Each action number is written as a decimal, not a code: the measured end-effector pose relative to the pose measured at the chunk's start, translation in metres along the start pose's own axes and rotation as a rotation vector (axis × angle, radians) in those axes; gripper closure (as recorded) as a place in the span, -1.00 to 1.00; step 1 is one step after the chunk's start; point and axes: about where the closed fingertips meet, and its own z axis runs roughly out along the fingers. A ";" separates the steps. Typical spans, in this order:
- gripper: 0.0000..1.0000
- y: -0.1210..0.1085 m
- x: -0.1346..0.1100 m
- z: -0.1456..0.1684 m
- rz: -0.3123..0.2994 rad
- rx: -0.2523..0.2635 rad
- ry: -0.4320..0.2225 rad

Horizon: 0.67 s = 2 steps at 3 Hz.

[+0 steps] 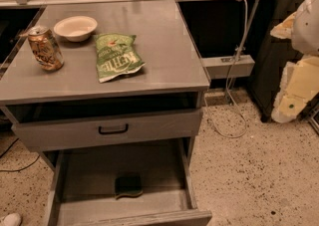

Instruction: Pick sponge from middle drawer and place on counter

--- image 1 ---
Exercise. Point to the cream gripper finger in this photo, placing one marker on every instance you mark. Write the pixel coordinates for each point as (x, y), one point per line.
(284, 29)
(298, 86)

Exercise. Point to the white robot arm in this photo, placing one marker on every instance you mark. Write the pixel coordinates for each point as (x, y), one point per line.
(305, 31)

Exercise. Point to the grey open middle drawer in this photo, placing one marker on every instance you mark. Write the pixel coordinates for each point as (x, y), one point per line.
(83, 188)

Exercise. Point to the grey drawer cabinet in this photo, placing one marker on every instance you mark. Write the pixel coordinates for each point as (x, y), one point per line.
(172, 65)

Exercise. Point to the grey top drawer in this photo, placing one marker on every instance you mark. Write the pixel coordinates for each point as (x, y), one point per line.
(94, 122)

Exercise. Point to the dark cabinet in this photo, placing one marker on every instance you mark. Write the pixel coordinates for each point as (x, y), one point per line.
(273, 56)

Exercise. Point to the green chip bag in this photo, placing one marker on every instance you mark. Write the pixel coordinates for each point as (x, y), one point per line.
(116, 56)

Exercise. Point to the white paper bowl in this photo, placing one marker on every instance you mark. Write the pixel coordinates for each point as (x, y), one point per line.
(76, 29)

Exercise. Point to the gold soda can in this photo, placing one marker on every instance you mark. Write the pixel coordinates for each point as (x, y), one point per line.
(45, 48)

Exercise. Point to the white shoe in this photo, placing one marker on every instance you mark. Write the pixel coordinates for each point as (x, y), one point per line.
(13, 219)

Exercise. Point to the black drawer handle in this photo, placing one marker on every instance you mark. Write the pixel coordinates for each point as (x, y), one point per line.
(109, 130)

